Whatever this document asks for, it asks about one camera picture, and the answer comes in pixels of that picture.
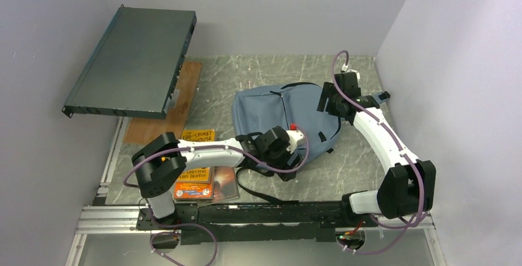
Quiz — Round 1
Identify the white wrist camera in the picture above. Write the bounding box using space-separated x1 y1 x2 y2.
286 123 305 153
341 63 360 78

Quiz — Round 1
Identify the yellow treehouse book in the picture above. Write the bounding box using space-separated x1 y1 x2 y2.
177 129 215 183

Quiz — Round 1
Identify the brown wooden board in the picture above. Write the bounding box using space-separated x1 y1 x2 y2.
123 62 202 145

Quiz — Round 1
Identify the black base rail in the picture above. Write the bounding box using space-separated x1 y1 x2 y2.
136 201 376 245

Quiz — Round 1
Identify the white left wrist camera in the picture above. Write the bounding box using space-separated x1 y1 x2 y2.
286 123 305 153

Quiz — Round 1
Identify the dark cover book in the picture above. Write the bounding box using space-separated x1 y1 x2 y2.
198 166 239 207

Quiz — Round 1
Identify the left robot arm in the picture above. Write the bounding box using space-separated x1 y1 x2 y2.
130 126 309 229

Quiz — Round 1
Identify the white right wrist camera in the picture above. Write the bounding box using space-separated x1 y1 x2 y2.
341 63 360 78

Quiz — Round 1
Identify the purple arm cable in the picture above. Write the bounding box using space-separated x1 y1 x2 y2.
122 125 311 266
331 50 430 256

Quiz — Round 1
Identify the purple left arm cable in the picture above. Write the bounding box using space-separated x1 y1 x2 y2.
122 125 311 266

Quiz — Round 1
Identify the blue backpack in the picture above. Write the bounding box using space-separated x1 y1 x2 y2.
231 82 392 204

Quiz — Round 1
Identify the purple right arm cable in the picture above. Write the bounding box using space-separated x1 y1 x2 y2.
331 50 430 256

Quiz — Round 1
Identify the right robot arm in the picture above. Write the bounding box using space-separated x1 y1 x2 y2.
317 71 436 226

